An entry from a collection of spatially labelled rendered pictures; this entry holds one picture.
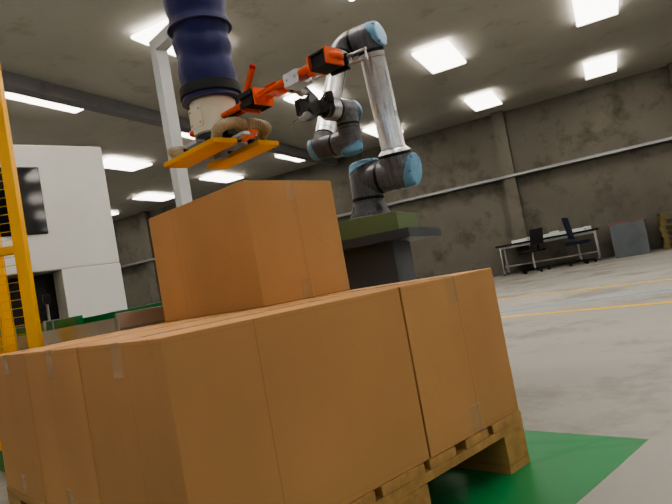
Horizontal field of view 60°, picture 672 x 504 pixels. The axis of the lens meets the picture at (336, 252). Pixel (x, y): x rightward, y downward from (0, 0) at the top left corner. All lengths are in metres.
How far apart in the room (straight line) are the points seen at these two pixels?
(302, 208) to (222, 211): 0.27
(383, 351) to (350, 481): 0.28
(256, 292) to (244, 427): 0.82
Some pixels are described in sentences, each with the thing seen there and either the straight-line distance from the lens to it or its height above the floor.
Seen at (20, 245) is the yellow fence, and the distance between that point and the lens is 3.06.
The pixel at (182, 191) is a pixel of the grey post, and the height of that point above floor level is 1.69.
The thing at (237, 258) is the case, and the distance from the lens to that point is 1.90.
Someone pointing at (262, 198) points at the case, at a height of 0.88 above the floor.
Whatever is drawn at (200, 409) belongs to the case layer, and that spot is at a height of 0.41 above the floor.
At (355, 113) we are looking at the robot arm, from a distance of 2.36.
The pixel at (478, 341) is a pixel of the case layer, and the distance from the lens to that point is 1.60.
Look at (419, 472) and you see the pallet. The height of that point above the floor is 0.13.
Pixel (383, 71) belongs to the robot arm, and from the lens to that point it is 2.68.
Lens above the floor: 0.58
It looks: 3 degrees up
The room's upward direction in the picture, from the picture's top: 10 degrees counter-clockwise
